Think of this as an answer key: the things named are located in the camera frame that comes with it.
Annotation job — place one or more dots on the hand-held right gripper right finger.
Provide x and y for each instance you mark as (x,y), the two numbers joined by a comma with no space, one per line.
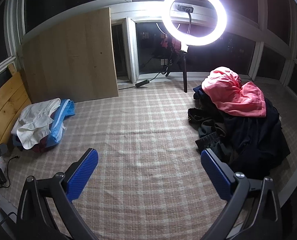
(216,177)

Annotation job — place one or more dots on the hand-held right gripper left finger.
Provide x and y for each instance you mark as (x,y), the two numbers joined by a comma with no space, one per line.
(83,172)

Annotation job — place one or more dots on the navy blue garment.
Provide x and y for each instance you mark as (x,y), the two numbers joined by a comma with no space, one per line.
(256,140)

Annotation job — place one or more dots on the pink garment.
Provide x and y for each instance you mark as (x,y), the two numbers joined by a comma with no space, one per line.
(233,95)

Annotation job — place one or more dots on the dark red garment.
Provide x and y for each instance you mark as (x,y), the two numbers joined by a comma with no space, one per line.
(39,148)

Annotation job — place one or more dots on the dark olive garment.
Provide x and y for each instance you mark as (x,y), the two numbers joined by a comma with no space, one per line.
(208,127)

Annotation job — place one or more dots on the white garment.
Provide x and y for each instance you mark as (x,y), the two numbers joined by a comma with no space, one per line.
(36,122)

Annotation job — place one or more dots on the pine wood headboard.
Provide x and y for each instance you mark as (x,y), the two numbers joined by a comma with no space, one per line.
(6,105)

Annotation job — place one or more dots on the light wooden board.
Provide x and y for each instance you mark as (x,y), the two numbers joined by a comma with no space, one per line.
(71,57)

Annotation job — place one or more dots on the phone holder clamp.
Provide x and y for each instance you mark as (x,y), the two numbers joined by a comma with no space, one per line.
(184,8)

